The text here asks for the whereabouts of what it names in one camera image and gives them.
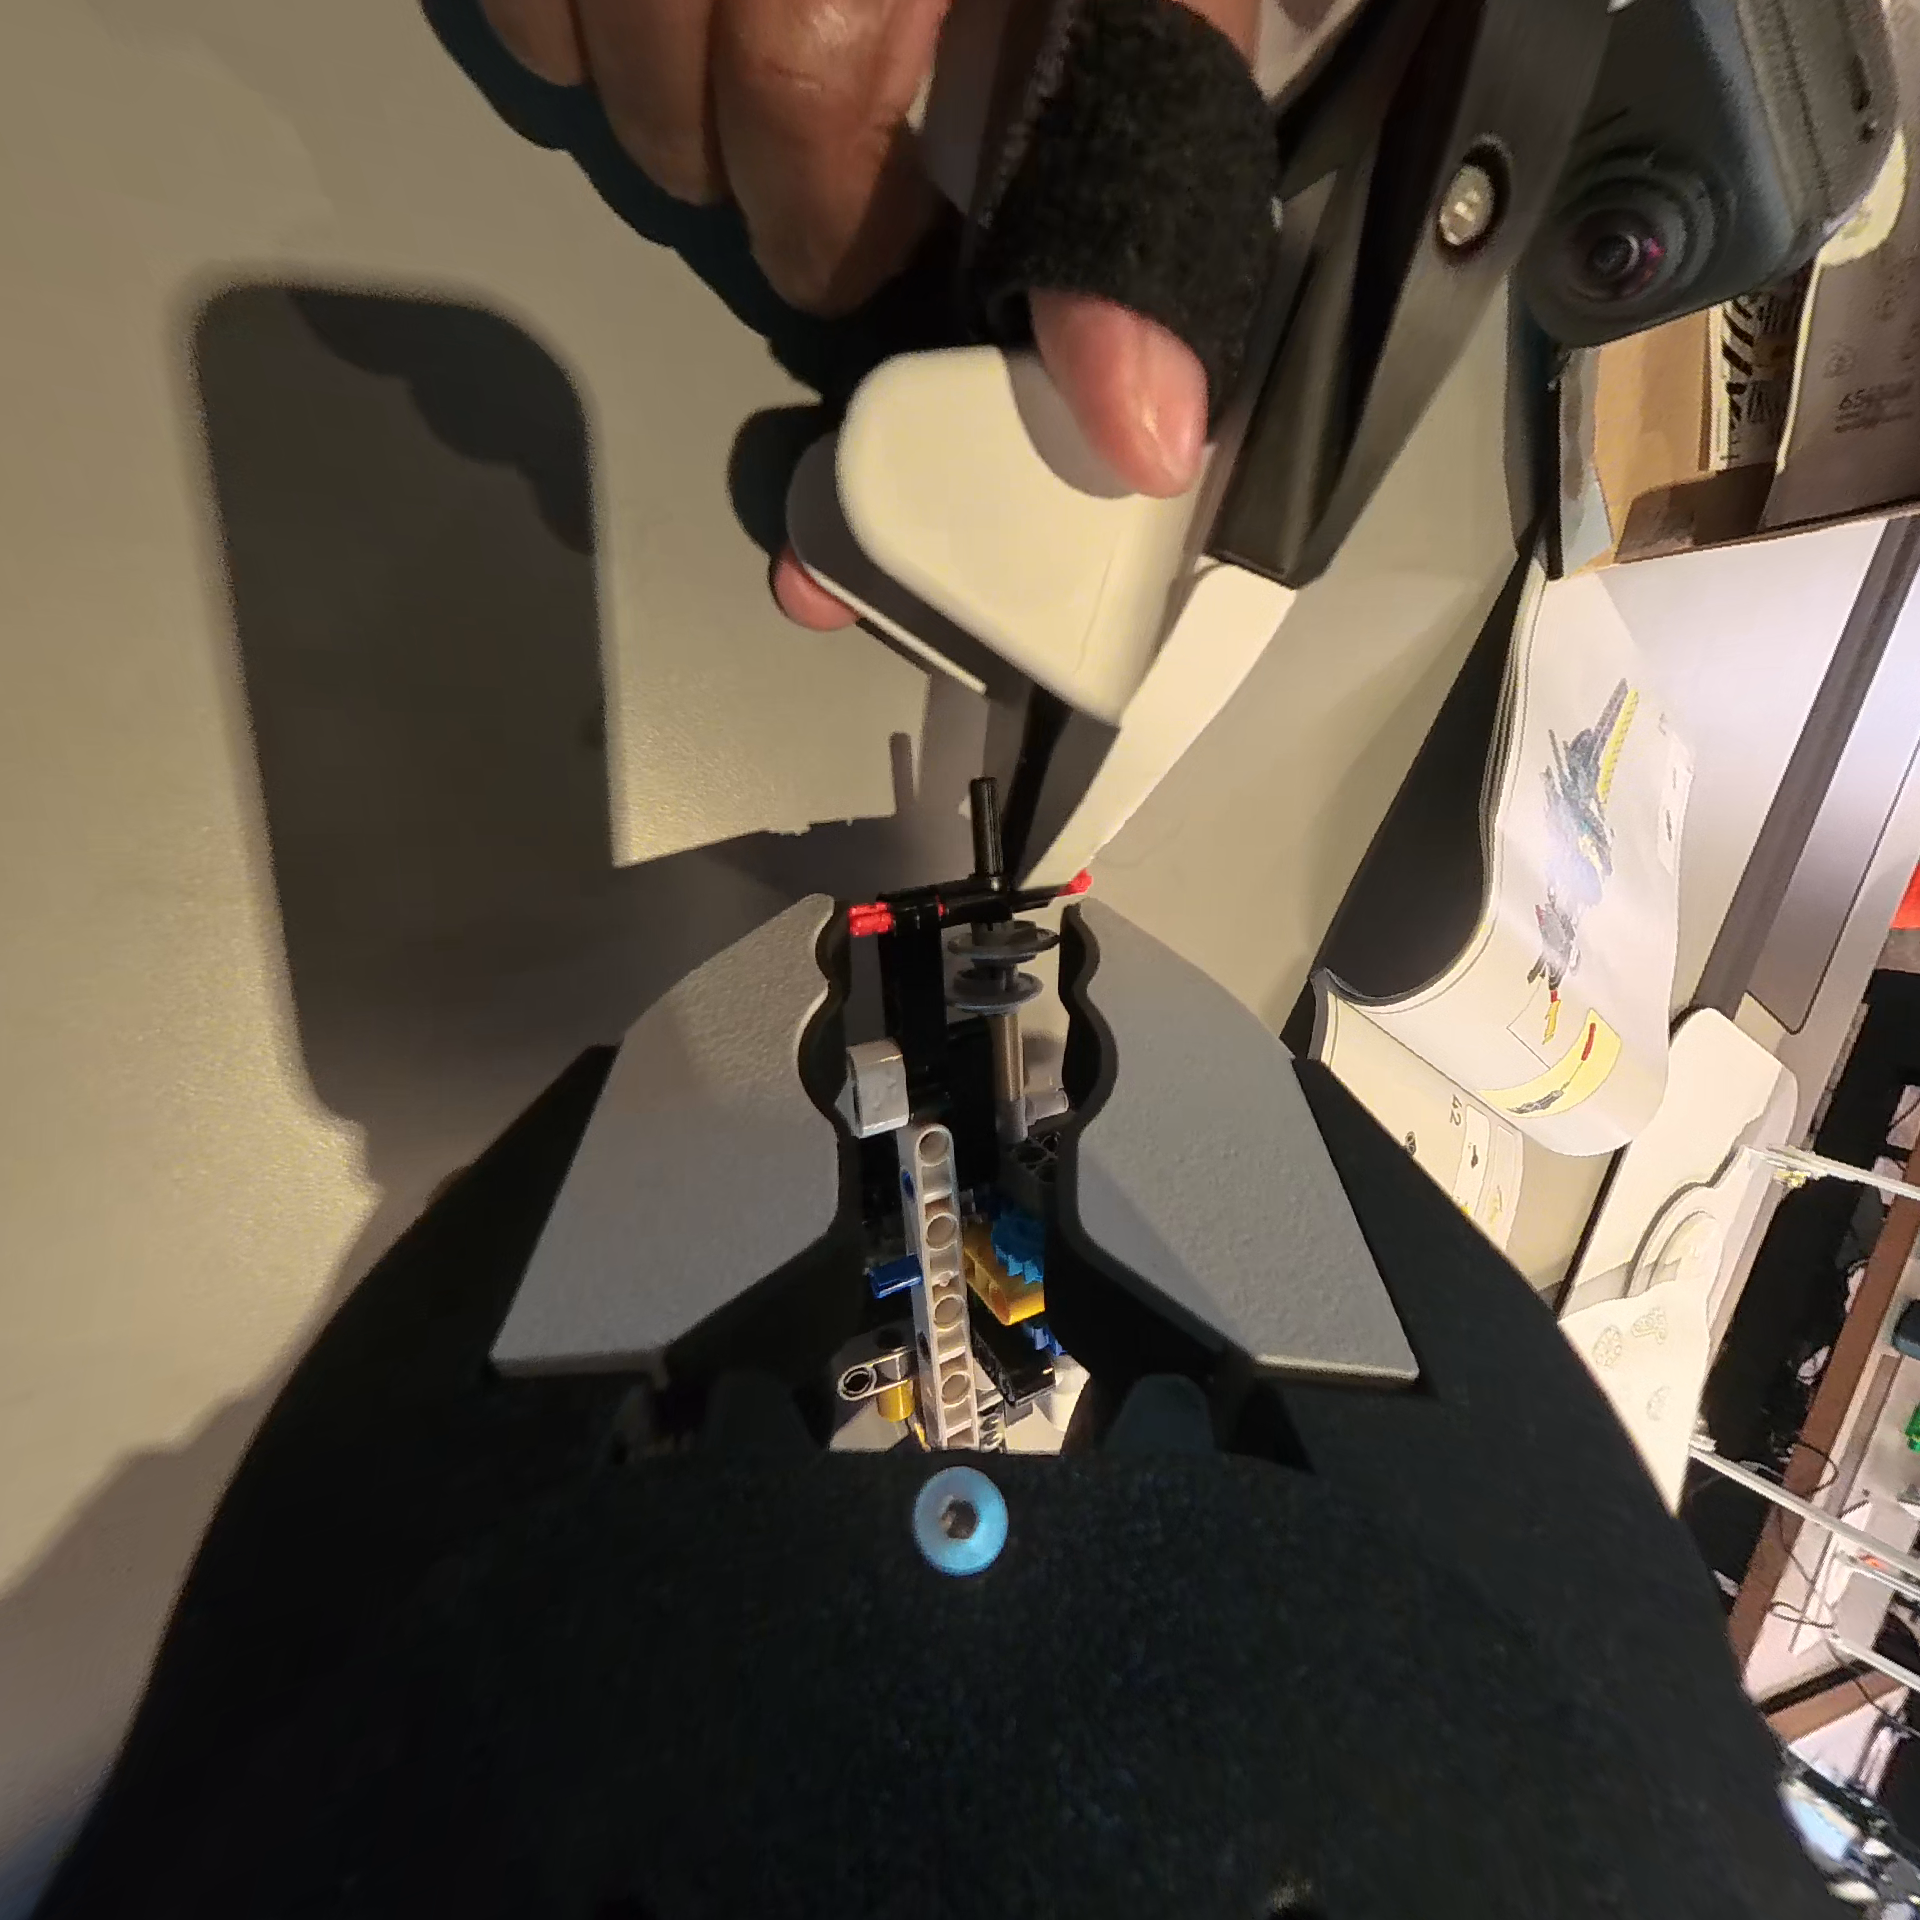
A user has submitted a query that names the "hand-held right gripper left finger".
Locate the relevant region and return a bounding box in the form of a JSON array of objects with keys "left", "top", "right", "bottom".
[{"left": 488, "top": 893, "right": 864, "bottom": 1384}]

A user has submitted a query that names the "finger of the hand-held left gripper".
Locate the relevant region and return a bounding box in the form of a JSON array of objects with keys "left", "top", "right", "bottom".
[
  {"left": 778, "top": 433, "right": 993, "bottom": 704},
  {"left": 832, "top": 345, "right": 1295, "bottom": 889}
]

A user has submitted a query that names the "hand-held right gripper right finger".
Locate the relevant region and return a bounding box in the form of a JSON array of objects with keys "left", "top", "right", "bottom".
[{"left": 1048, "top": 893, "right": 1424, "bottom": 1386}]

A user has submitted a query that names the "multicoloured lego assembly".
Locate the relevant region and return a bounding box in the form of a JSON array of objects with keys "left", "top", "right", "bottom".
[{"left": 822, "top": 777, "right": 1096, "bottom": 1453}]

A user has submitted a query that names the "lego instruction booklet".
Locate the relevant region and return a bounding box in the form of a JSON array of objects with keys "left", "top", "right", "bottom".
[{"left": 1305, "top": 577, "right": 1696, "bottom": 1292}]

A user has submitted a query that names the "person's left hand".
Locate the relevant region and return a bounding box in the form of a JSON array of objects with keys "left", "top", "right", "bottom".
[{"left": 568, "top": 0, "right": 1213, "bottom": 636}]

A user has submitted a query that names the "brown cardboard box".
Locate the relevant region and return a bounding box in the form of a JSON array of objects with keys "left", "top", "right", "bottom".
[{"left": 1545, "top": 224, "right": 1920, "bottom": 579}]

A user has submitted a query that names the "striped white paper bag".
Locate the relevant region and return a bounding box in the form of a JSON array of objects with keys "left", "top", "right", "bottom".
[{"left": 1710, "top": 285, "right": 1808, "bottom": 473}]

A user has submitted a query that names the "silver laptop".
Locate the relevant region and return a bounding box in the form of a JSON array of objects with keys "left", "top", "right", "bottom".
[{"left": 1597, "top": 516, "right": 1920, "bottom": 1023}]

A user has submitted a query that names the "white plastic tray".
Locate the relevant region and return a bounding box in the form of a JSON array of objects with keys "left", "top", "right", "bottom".
[{"left": 1559, "top": 1005, "right": 1800, "bottom": 1353}]

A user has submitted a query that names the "clear acrylic rack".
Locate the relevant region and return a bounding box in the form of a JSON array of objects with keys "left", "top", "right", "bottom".
[{"left": 1687, "top": 1141, "right": 1920, "bottom": 1697}]

